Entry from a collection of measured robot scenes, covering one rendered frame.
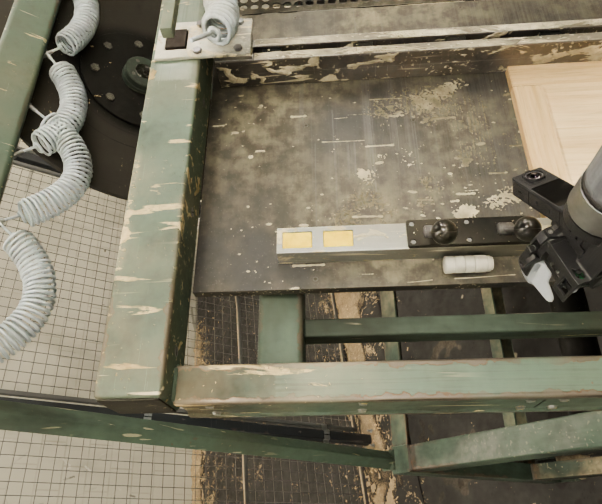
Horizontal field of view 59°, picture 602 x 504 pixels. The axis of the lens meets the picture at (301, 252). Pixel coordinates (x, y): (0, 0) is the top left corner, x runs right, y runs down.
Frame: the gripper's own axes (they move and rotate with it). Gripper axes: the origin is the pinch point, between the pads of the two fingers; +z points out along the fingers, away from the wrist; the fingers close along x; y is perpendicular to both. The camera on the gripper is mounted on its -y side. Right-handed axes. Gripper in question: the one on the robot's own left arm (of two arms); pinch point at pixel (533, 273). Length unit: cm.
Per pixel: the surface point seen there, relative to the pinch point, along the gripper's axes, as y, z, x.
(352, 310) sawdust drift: -98, 264, 17
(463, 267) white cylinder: -8.0, 9.6, -4.8
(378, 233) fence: -18.5, 8.1, -15.4
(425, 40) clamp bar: -55, 6, 11
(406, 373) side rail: 5.0, 7.1, -21.6
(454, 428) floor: -2, 204, 29
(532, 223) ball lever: -5.8, -3.8, 2.0
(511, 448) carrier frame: 18, 83, 11
